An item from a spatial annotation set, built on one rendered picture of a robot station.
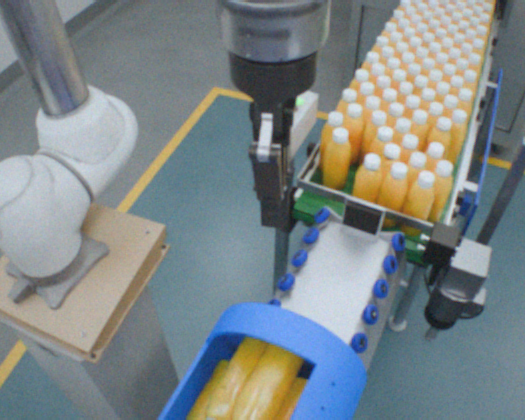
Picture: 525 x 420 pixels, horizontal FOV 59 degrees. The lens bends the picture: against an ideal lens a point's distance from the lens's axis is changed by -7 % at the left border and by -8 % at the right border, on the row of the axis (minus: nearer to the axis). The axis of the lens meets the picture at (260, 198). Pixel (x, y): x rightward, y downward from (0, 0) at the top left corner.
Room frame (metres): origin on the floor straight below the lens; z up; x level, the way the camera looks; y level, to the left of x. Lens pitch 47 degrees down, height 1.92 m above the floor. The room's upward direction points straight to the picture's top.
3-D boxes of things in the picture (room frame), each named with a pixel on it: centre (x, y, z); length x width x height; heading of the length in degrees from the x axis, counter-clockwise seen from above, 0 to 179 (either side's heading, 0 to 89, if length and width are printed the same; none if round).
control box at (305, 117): (1.10, -0.07, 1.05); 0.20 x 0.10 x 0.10; 154
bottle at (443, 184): (0.89, -0.46, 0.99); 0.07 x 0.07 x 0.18
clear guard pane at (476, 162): (1.24, -0.77, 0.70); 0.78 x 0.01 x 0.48; 154
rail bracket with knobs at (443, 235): (0.74, -0.45, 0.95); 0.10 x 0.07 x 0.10; 64
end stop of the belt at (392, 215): (0.86, -0.28, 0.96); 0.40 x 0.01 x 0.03; 64
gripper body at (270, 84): (0.37, -0.01, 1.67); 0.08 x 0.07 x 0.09; 170
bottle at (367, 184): (0.91, -0.28, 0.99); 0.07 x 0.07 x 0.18
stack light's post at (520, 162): (0.98, -0.74, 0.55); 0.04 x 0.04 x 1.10; 64
